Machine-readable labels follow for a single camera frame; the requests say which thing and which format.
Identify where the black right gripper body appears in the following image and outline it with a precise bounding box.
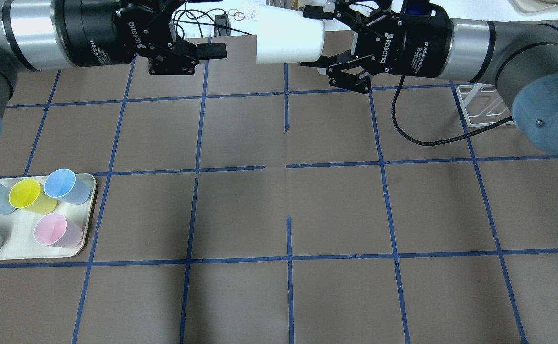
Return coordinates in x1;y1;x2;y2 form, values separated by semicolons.
327;0;453;94

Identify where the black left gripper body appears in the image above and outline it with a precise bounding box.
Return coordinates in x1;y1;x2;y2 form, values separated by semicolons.
54;0;198;76

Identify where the white plastic cup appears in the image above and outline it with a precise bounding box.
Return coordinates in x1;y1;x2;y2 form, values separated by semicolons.
255;5;325;65

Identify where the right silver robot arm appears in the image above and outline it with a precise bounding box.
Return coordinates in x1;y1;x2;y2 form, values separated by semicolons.
301;0;558;154

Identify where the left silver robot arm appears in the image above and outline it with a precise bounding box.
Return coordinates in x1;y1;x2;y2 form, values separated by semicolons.
0;0;227;136

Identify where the light blue cup near pink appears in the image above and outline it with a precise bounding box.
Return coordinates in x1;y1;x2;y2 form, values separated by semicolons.
44;168;91;205

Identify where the yellow plastic cup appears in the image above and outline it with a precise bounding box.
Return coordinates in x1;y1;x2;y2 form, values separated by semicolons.
8;178;58;214

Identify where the pink plastic cup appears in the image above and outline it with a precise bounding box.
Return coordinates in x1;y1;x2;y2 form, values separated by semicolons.
33;213;83;248

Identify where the white wire cup rack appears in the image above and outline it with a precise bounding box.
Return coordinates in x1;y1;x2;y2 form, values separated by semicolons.
454;83;511;129

